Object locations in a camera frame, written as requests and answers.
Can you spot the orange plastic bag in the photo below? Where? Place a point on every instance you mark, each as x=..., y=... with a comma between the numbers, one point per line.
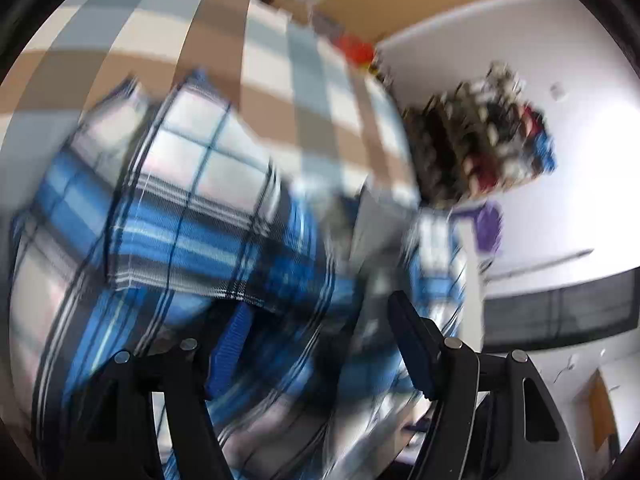
x=356, y=47

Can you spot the purple cloth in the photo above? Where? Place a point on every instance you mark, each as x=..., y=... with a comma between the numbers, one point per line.
x=487, y=227

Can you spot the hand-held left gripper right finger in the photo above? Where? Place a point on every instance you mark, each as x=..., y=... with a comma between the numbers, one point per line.
x=415, y=345

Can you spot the checkered bed sheet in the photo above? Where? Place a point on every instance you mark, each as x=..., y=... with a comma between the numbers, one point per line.
x=150, y=20

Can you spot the blue plaid shirt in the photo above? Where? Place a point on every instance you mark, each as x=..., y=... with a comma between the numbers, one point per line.
x=200, y=240

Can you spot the wooden shoe rack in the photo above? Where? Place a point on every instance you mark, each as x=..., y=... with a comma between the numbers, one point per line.
x=440, y=160

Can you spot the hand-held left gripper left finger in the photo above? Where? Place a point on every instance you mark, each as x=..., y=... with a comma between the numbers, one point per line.
x=227, y=355

